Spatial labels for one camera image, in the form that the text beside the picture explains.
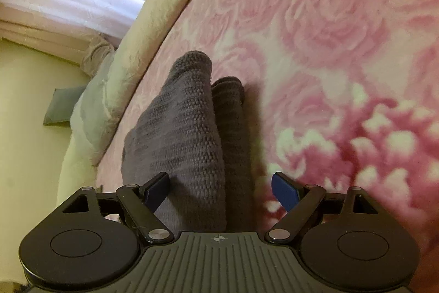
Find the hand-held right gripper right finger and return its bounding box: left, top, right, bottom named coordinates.
left=265, top=171, right=379, bottom=244

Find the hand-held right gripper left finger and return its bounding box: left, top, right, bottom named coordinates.
left=62, top=171, right=174, bottom=244

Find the grey pillow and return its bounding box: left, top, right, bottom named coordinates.
left=43, top=85, right=86, bottom=126

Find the pale pink pillow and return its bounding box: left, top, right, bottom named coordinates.
left=80, top=34, right=115, bottom=77

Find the grey and white rolled duvet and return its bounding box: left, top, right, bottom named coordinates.
left=70, top=0, right=254, bottom=166

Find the pink floral blanket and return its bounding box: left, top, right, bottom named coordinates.
left=96, top=0, right=439, bottom=280

